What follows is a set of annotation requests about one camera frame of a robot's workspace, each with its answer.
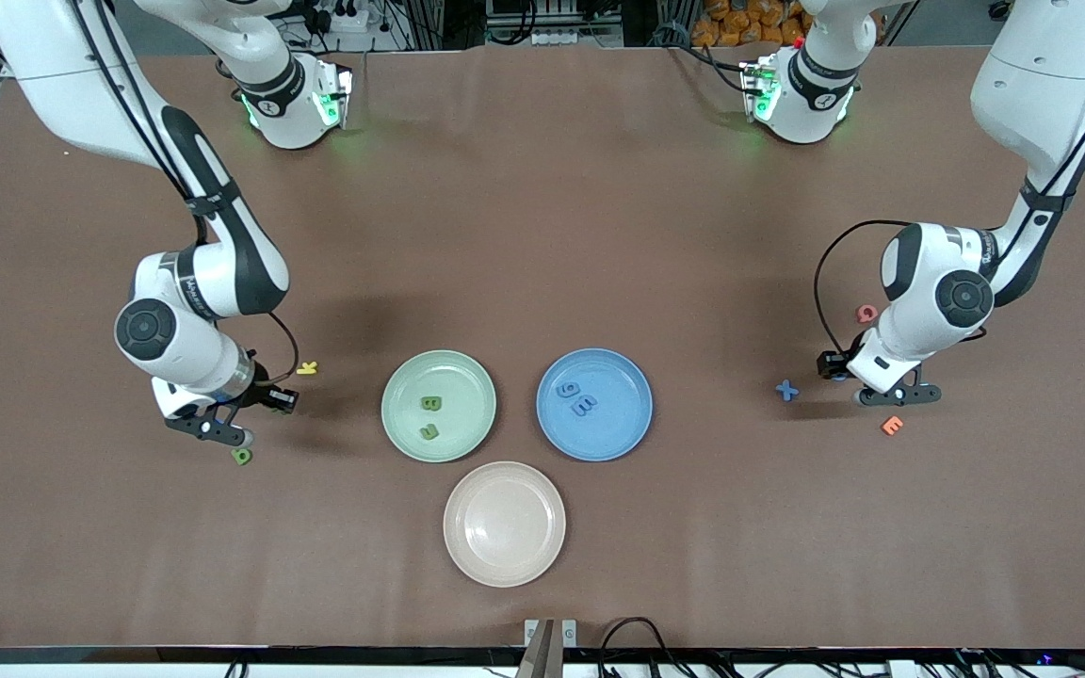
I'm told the white power strip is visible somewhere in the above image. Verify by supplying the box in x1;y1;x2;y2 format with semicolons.
302;0;374;34

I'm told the beige pink plate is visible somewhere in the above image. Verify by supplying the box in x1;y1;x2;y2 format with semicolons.
443;460;567;589

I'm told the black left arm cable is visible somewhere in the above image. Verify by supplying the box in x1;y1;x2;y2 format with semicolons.
813;0;1085;359

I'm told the blue plate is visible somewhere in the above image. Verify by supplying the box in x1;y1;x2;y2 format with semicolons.
536;347;655;463

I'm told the metal table clamp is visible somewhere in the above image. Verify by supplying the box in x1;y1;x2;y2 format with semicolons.
516;619;578;678

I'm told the orange snack bag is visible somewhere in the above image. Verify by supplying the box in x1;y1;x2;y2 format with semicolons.
693;0;812;48

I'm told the black base cable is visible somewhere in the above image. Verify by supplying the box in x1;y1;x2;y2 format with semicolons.
660;28;753;93

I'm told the black looped cable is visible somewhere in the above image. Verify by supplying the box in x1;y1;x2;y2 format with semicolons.
596;617;694;678

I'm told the green plate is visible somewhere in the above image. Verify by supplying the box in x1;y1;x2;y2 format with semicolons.
381;349;497;464

